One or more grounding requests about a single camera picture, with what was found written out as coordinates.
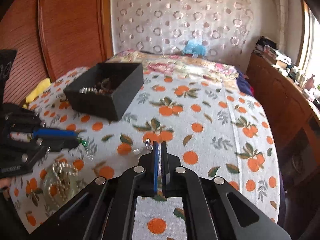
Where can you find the yellow plush toy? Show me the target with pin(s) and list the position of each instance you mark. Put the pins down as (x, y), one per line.
(40, 88)

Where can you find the orange print bed sheet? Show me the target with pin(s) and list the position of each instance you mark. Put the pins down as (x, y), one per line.
(214, 130)

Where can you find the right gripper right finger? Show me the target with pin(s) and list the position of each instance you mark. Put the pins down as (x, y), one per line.
(214, 209)

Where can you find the green bead trinket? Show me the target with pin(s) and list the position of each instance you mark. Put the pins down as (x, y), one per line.
(83, 143)

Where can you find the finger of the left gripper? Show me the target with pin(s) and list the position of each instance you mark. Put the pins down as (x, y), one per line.
(50, 146)
(32, 125)

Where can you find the wooden wardrobe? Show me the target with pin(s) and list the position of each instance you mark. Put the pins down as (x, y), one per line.
(52, 37)

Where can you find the circle pattern sheer curtain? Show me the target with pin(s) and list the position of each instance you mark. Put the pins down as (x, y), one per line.
(219, 27)

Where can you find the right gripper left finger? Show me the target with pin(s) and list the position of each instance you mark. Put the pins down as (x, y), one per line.
(105, 208)

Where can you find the blue plush toy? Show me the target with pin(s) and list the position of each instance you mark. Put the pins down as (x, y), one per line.
(194, 49)

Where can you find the wooden sideboard cabinet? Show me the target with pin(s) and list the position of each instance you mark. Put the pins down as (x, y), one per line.
(294, 120)

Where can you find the person's left hand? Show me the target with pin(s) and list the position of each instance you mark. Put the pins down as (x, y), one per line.
(5, 184)

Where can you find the pink bottle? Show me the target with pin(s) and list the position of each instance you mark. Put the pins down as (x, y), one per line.
(310, 83)

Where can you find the pale green jade bangle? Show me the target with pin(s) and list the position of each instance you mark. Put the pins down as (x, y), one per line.
(59, 186)

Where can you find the floral quilt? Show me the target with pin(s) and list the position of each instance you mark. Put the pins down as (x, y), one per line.
(178, 64)

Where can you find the black jewelry box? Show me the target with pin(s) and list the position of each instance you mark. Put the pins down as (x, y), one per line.
(105, 90)

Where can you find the window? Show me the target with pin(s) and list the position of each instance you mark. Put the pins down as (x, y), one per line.
(309, 55)

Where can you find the blue blanket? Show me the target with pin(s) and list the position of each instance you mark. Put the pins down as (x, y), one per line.
(242, 82)

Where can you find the small silver earring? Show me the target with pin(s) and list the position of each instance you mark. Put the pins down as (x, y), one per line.
(148, 145)

